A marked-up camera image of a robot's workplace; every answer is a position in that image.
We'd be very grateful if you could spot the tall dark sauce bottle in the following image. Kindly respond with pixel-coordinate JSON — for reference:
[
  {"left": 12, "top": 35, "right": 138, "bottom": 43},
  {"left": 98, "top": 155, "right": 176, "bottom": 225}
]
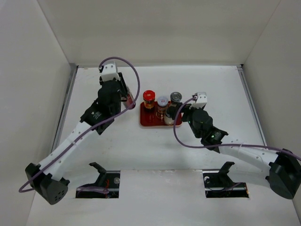
[{"left": 123, "top": 86, "right": 135, "bottom": 110}]

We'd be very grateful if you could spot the black-cap white powder jar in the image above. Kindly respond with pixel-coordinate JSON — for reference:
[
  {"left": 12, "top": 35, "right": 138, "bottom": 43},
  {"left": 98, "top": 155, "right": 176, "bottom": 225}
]
[{"left": 164, "top": 106, "right": 176, "bottom": 126}]

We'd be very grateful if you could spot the clear-top salt grinder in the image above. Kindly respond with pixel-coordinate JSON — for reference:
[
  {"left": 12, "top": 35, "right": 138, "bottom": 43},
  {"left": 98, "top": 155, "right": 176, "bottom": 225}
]
[{"left": 170, "top": 92, "right": 182, "bottom": 106}]

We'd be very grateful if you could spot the red-lid chili sauce jar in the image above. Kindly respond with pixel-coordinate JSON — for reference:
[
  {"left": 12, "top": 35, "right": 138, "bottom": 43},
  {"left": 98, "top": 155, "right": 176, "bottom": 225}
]
[{"left": 143, "top": 90, "right": 156, "bottom": 112}]

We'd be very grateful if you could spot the small white-lid spice jar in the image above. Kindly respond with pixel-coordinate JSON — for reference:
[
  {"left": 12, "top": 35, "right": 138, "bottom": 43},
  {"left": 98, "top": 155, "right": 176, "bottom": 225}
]
[{"left": 156, "top": 96, "right": 169, "bottom": 119}]

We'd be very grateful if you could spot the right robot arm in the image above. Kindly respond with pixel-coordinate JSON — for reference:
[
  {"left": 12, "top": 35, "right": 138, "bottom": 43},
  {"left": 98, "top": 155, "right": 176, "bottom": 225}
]
[{"left": 173, "top": 102, "right": 301, "bottom": 199}]

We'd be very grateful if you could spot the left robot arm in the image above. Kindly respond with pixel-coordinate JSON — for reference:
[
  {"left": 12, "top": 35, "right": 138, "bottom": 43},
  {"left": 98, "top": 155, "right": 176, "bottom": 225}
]
[{"left": 25, "top": 73, "right": 127, "bottom": 205}]

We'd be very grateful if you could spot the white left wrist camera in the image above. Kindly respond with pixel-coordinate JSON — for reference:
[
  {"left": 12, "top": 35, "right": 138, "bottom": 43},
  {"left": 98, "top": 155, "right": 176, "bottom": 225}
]
[{"left": 98, "top": 62, "right": 120, "bottom": 82}]

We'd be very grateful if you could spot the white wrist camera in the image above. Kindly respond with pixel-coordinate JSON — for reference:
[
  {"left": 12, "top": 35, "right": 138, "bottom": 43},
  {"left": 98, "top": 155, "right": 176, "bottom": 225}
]
[
  {"left": 190, "top": 92, "right": 207, "bottom": 109},
  {"left": 98, "top": 62, "right": 120, "bottom": 82}
]

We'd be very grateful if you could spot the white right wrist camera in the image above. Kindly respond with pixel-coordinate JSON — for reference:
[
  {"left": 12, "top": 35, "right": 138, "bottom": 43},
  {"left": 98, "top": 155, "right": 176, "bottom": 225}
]
[{"left": 190, "top": 92, "right": 207, "bottom": 109}]

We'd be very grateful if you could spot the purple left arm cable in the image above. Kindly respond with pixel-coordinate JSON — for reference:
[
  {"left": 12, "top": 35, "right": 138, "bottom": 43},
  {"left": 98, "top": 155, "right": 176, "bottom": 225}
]
[{"left": 18, "top": 57, "right": 141, "bottom": 194}]

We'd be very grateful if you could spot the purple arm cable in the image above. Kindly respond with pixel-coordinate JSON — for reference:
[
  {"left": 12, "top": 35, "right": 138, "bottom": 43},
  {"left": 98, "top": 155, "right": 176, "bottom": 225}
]
[
  {"left": 173, "top": 95, "right": 301, "bottom": 189},
  {"left": 18, "top": 57, "right": 141, "bottom": 194}
]

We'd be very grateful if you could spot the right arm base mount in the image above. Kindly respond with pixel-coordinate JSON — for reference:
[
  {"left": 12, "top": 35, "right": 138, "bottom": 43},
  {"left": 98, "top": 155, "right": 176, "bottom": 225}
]
[{"left": 202, "top": 161, "right": 249, "bottom": 198}]

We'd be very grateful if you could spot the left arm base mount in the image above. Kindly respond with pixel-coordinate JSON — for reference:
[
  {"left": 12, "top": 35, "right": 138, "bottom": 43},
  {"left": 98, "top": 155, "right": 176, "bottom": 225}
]
[{"left": 75, "top": 162, "right": 121, "bottom": 199}]

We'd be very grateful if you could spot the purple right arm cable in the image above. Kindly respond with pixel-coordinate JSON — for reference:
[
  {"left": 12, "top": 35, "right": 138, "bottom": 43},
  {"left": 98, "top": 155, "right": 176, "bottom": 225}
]
[{"left": 173, "top": 95, "right": 301, "bottom": 189}]

